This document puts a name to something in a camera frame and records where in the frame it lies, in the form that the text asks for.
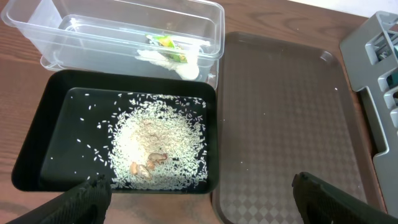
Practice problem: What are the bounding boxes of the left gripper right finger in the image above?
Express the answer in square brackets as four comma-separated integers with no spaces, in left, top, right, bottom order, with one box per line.
[292,172,397,224]

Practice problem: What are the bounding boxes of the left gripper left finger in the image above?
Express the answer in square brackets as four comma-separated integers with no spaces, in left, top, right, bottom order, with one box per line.
[10,175,112,224]

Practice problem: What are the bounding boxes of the green snack wrapper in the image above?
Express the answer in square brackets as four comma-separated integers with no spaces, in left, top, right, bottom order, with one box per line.
[146,35,187,63]

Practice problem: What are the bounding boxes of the grey dishwasher rack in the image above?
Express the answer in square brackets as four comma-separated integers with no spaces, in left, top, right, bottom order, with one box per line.
[340,11,397,217]

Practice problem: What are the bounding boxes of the peanut shell pieces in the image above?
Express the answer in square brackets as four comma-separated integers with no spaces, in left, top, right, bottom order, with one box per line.
[129,153,168,180]

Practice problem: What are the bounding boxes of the black plastic tray bin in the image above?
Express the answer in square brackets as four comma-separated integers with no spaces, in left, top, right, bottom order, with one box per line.
[11,70,219,194]

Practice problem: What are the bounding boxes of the spilled rice pile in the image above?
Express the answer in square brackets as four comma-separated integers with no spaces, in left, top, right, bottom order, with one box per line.
[108,95,207,190]

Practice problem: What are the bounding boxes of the brown serving tray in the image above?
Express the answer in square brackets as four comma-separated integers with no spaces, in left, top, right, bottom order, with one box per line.
[213,32,384,223]

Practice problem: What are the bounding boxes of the white crumpled tissue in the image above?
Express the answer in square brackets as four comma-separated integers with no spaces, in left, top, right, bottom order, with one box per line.
[136,35,212,82]

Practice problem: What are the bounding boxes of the clear plastic bin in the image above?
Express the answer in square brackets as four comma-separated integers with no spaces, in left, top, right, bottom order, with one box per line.
[1,0,225,87]

